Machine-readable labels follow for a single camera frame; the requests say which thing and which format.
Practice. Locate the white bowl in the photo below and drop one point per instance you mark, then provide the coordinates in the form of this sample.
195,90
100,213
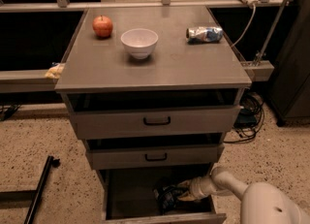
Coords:
139,42

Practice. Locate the red apple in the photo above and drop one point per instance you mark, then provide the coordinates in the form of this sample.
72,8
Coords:
102,26

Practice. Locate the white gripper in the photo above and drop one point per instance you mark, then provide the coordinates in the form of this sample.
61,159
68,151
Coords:
196,188

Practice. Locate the grey metal ledge rail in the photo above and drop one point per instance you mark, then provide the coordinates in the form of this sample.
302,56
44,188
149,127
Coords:
25,81

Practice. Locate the crushed silver blue can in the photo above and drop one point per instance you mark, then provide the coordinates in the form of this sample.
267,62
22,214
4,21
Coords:
202,35

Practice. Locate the middle grey drawer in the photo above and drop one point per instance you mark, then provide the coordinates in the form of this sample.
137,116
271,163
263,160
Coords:
138,152

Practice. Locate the bottom grey drawer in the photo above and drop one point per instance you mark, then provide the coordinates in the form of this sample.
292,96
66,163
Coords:
129,197

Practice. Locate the dark cabinet at right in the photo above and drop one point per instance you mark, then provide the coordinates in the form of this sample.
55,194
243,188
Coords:
288,90

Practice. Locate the blue chip bag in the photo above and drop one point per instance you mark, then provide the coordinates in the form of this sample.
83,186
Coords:
167,197

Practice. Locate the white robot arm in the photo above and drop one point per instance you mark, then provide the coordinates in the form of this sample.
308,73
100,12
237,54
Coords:
261,202

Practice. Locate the black metal bar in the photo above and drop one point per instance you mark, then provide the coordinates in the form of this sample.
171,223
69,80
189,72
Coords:
50,162

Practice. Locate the grey drawer cabinet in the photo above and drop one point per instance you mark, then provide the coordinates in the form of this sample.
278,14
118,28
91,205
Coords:
101,65

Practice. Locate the grey drawer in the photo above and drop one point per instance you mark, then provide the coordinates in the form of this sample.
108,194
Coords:
153,113
138,152
129,197

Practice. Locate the top grey drawer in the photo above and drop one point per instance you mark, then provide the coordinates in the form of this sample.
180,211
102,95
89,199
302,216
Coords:
153,113

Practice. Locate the yellow sponge on ledge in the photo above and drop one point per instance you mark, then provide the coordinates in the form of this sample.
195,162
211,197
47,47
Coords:
55,71

